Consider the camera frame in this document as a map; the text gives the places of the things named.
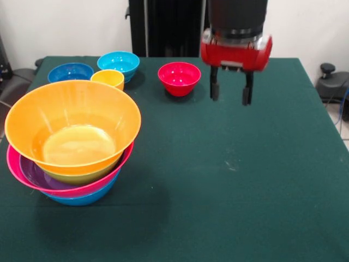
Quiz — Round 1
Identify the large light blue bowl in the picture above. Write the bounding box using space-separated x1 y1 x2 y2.
40 169 121 207

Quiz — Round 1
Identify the small light blue bowl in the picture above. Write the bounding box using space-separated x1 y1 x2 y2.
97 51 141 84

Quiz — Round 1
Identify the purple bowl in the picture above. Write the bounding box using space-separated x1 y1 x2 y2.
19 154 77 191

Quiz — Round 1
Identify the large orange bowl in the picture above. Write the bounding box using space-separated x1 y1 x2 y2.
4 80 142 176

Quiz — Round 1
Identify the small red bowl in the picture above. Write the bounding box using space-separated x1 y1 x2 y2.
157 62 202 97

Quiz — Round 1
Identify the yellow cup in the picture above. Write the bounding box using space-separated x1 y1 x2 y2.
90 69 125 92

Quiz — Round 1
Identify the black knobbed device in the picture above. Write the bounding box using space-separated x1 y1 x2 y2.
315 63 349 122

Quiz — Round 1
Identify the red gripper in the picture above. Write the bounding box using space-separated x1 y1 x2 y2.
200 28 273 106

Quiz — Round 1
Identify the dark green tablecloth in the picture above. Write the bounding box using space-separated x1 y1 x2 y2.
0 56 349 262

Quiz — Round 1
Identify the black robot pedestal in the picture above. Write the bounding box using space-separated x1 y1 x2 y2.
125 0 210 58

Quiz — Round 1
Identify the black chair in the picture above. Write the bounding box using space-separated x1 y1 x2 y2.
0 34 38 111

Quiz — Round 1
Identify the large pink bowl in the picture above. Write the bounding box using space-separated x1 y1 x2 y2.
6 141 135 199

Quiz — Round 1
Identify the small dark blue bowl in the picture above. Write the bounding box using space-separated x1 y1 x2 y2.
47 62 95 84

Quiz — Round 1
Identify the green bowl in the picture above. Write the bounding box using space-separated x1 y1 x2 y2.
43 163 121 186

